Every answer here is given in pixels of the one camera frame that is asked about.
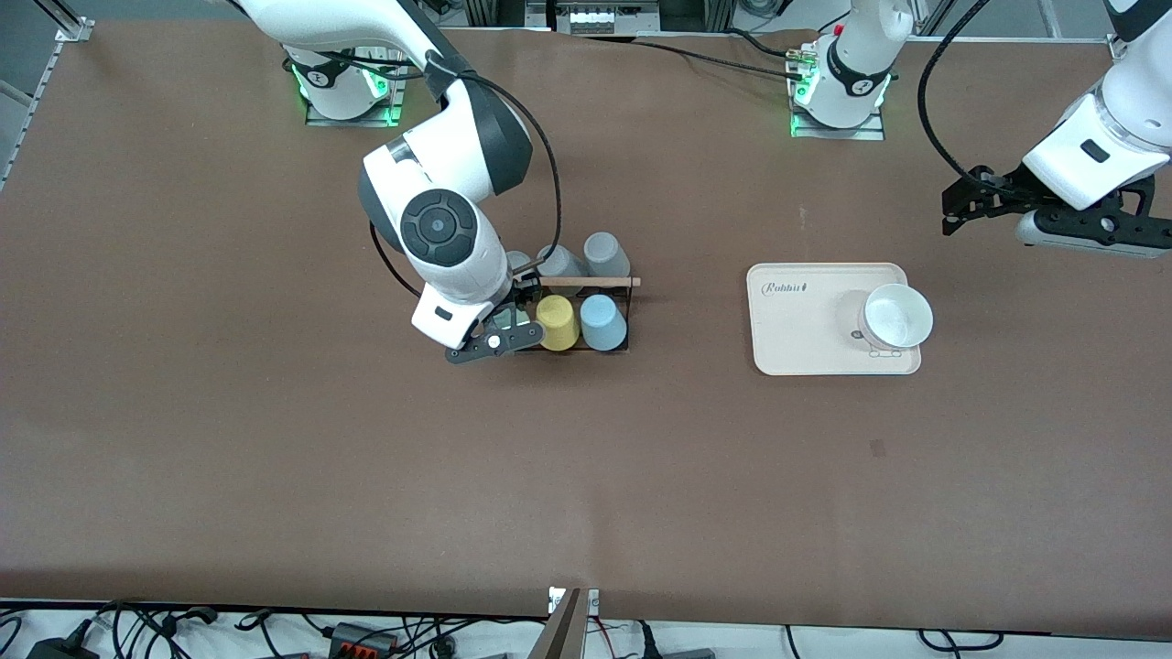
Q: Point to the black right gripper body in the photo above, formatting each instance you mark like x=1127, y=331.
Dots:
x=524, y=295

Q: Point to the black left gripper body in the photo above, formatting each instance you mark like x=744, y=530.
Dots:
x=1004, y=191

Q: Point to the light blue plastic cup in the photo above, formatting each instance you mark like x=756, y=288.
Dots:
x=603, y=322

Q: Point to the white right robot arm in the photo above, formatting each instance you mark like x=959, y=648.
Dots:
x=439, y=165

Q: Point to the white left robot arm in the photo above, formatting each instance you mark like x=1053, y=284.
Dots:
x=856, y=64

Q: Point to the grey plastic cup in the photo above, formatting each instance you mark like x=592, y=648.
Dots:
x=560, y=261
x=605, y=252
x=522, y=260

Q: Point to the yellow plastic cup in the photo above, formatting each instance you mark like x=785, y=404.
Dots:
x=557, y=322

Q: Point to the white bowl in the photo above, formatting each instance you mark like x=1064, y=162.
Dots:
x=899, y=316

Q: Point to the beige rabbit print tray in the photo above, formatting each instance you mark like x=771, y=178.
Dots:
x=806, y=352

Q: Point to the grey box white connectors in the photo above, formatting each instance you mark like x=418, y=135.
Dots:
x=595, y=16

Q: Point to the black floor plug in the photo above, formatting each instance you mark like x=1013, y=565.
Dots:
x=645, y=641

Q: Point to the black orange power strip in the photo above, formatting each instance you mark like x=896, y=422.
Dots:
x=362, y=639

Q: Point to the black power adapter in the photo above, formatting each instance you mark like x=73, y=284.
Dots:
x=59, y=650

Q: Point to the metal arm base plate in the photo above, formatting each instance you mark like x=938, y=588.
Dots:
x=838, y=134
x=352, y=121

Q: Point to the aluminium corner bracket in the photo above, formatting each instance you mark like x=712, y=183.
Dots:
x=75, y=30
x=1114, y=50

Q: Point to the small white bracket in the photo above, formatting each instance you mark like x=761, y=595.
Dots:
x=592, y=601

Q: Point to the grey camera stand post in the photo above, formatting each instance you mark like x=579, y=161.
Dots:
x=560, y=631

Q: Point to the aluminium table edge rail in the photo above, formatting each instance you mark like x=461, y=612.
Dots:
x=37, y=101

